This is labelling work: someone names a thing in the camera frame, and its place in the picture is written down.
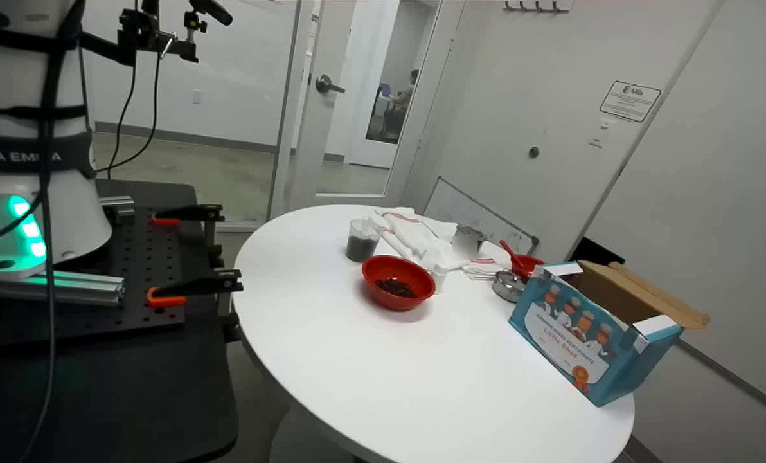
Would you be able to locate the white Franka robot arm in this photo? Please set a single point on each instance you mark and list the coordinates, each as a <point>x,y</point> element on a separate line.
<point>25,86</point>

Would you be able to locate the white red-striped tea towel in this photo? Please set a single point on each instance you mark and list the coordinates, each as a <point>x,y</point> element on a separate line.
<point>404,231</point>

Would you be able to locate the clear plastic measuring cup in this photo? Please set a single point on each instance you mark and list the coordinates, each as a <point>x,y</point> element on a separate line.
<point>361,244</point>

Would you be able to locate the red bowl with dark contents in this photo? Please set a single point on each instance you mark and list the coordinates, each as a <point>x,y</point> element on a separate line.
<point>399,284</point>

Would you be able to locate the silver metal cup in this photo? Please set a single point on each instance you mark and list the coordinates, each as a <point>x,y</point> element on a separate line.
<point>470,241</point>

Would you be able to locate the white door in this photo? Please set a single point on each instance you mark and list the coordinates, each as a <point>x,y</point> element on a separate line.
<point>314,129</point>

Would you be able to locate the small silver metal bowl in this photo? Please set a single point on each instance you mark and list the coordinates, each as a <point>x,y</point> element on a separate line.
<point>507,287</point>

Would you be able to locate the small red plastic bowl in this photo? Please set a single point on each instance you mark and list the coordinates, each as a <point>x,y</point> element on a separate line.
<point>523,263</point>

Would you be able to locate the black orange bar clamp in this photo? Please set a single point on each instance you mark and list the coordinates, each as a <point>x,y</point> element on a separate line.
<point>194,287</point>
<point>186,215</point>

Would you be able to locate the black case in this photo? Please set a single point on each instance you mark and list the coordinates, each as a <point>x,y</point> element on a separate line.
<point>598,251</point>

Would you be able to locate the blue cardboard box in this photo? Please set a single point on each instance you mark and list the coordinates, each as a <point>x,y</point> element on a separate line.
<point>589,335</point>

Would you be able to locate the black robot cart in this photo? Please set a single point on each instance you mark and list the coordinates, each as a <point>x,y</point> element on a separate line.
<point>102,402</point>

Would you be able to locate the small whiteboard leaning on wall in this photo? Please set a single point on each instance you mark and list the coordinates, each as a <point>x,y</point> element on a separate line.
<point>461,210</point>

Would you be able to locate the wall hook strip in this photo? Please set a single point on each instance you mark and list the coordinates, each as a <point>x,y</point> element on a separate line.
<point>534,5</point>

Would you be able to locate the white wall sign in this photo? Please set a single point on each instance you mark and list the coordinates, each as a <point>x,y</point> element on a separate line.
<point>632,101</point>

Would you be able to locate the black camera on mount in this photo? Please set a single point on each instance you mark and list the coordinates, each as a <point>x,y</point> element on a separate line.
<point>156,26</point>

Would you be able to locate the aluminium rail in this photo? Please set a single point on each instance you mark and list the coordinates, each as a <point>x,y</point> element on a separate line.
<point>59,287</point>

